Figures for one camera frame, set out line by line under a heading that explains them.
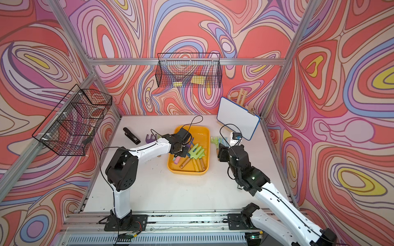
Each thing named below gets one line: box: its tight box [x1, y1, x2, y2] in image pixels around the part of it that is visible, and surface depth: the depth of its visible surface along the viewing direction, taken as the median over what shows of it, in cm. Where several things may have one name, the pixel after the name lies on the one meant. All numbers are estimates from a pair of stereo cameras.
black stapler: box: [123, 127, 142, 146], surface depth 106 cm
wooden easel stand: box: [217, 88, 256, 133], surface depth 94 cm
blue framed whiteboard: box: [216, 96, 261, 141], surface depth 92 cm
